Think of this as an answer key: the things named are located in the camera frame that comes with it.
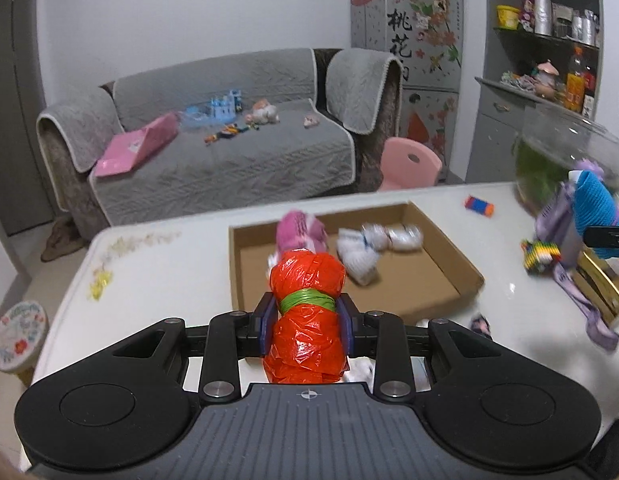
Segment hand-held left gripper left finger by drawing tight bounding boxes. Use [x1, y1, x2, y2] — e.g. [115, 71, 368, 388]
[112, 292, 281, 403]

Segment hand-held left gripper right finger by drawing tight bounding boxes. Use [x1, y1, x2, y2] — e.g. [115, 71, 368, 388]
[338, 292, 501, 403]

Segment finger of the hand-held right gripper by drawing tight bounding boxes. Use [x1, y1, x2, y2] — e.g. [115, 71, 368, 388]
[584, 226, 619, 261]

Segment red plastic bag bundle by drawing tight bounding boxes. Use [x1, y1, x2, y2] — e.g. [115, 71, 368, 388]
[262, 247, 351, 386]

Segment cardboard box tray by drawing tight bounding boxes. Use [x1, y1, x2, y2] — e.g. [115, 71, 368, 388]
[228, 201, 485, 329]

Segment white desktop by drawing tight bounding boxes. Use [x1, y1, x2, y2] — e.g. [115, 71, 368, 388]
[26, 182, 619, 480]

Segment gold box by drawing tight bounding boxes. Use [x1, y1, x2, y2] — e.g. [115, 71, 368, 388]
[572, 250, 619, 327]

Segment white blue striped sock bundle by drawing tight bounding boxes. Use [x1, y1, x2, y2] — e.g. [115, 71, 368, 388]
[337, 227, 381, 287]

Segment colourful puzzle cube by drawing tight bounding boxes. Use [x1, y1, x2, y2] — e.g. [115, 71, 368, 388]
[520, 239, 561, 274]

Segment glass fish bowl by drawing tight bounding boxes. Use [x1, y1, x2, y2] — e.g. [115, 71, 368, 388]
[512, 102, 619, 212]

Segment pink sock bundle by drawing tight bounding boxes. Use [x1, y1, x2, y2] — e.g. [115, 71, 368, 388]
[276, 210, 330, 257]

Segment orange blue toy block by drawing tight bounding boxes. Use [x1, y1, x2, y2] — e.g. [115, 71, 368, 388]
[463, 195, 496, 217]

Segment purple patterned sock bundle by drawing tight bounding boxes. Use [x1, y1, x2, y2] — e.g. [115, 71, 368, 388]
[469, 312, 493, 337]

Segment grey quilted sofa cover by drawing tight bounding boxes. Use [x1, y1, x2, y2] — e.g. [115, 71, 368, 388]
[88, 48, 359, 227]

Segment grey shelf cabinet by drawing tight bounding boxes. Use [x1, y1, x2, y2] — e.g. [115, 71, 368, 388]
[464, 0, 606, 186]

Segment orange drink bottle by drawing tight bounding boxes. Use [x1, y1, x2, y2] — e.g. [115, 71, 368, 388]
[564, 46, 589, 111]

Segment yellow paper scraps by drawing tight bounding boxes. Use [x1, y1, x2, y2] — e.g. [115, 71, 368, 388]
[88, 269, 114, 302]

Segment pink plastic chair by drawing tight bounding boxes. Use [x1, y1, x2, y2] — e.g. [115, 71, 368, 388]
[379, 136, 443, 192]

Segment small colourful toy pieces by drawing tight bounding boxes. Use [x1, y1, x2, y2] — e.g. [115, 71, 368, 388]
[204, 122, 260, 144]

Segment pink white plush toy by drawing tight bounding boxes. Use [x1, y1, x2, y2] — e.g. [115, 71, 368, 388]
[246, 100, 282, 126]

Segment brown floor cloth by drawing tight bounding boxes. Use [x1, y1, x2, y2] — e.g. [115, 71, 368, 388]
[40, 214, 91, 264]

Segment blue toy castle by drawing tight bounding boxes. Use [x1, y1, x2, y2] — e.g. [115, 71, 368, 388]
[182, 89, 245, 129]

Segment brown sofa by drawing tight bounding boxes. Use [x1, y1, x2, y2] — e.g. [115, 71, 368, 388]
[37, 47, 405, 229]

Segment grey armrest cover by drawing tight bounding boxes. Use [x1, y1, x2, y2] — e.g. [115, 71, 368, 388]
[325, 48, 404, 136]
[37, 87, 124, 174]

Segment floral round stool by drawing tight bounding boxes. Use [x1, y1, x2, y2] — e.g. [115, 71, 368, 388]
[0, 300, 51, 389]

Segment yellow container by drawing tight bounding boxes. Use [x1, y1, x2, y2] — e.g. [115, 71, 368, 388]
[495, 5, 521, 30]

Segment flower print fridge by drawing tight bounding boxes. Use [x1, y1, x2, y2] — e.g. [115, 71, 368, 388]
[349, 0, 464, 172]

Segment grey door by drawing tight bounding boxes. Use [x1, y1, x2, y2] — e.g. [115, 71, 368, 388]
[8, 0, 56, 237]

